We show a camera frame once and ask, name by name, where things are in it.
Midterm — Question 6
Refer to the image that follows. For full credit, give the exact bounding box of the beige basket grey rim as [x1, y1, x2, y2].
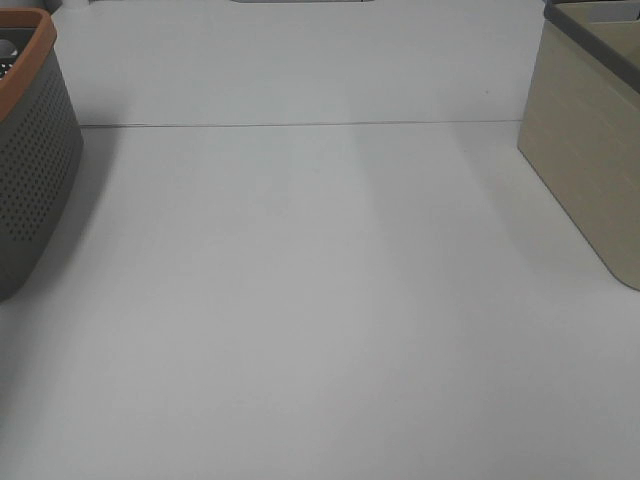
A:
[517, 1, 639, 289]

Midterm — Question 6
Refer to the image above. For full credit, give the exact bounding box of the grey perforated basket orange rim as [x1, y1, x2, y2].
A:
[1, 8, 84, 300]

